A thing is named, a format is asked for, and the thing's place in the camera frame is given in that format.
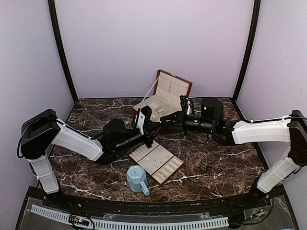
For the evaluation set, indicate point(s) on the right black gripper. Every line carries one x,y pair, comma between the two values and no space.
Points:
179,116

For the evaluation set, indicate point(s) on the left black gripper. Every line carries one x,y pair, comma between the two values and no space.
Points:
149,129

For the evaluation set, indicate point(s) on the red wooden jewelry box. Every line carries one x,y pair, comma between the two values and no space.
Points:
166,95

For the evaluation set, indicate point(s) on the red jewelry tray insert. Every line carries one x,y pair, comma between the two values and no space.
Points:
159,163

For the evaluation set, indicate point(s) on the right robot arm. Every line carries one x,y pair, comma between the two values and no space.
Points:
290,129

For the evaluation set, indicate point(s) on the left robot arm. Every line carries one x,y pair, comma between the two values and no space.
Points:
46,129

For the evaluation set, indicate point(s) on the light blue mug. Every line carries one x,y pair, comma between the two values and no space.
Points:
137,180

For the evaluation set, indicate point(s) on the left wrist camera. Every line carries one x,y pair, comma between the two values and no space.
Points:
143,116

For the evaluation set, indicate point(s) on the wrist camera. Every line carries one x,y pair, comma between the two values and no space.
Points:
187,105
143,116

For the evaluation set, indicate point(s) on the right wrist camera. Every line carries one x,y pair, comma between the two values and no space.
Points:
187,105

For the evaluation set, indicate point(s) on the white slotted cable duct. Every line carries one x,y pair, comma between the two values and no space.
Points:
132,222

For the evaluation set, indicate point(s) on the black front rail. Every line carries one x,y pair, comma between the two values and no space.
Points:
80,205

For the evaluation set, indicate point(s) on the right black frame post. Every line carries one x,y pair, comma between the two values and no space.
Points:
248,50

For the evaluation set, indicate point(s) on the black frame post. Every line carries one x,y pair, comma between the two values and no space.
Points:
248,50
60,48

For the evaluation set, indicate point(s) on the left black frame post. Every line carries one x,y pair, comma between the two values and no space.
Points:
60,48

